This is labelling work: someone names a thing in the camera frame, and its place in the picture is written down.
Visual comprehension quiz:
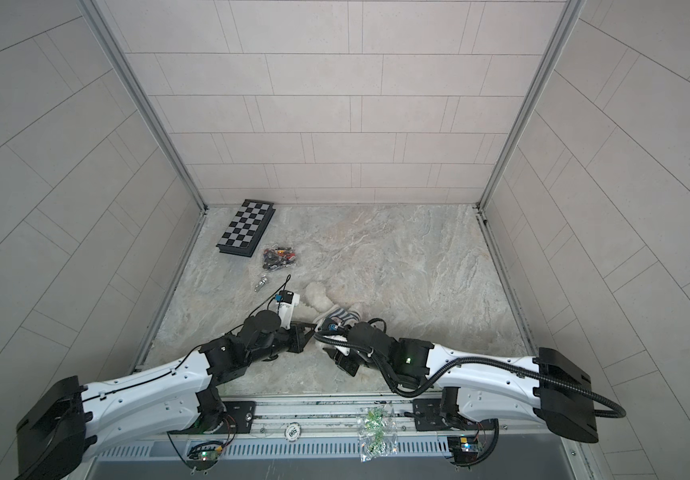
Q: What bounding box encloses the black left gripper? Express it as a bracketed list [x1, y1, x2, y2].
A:
[246, 322, 322, 367]

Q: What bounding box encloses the blue white striped shirt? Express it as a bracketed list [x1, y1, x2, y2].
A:
[315, 305, 362, 332]

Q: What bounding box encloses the white teddy bear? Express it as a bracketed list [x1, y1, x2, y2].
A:
[292, 282, 359, 325]

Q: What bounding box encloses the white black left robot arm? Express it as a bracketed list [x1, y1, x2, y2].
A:
[16, 310, 315, 479]

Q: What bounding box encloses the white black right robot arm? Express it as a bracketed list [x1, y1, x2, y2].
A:
[315, 322, 599, 443]

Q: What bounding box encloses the small silver chess piece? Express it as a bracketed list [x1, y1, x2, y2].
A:
[254, 275, 269, 292]

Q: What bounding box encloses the clear bag of green parts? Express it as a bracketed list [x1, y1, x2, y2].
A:
[357, 404, 398, 462]

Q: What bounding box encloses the clear bag of toy bricks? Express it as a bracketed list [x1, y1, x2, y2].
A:
[262, 246, 297, 271]

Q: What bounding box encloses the folded black white chessboard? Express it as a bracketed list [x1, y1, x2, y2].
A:
[216, 199, 275, 257]

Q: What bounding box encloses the right green circuit board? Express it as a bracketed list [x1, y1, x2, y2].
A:
[447, 436, 481, 466]

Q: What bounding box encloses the green circuit board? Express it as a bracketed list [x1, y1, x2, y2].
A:
[187, 440, 225, 470]
[447, 436, 481, 466]

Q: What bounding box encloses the left green circuit board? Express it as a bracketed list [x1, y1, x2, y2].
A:
[187, 440, 225, 470]

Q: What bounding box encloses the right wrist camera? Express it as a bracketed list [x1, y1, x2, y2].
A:
[317, 324, 352, 356]

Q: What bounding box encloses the aluminium corner post right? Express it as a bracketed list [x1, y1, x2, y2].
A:
[478, 0, 585, 213]

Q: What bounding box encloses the aluminium corner post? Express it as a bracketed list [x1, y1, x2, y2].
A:
[77, 0, 208, 214]
[478, 0, 585, 213]

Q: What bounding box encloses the aluminium corner post left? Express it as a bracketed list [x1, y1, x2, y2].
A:
[77, 0, 208, 214]

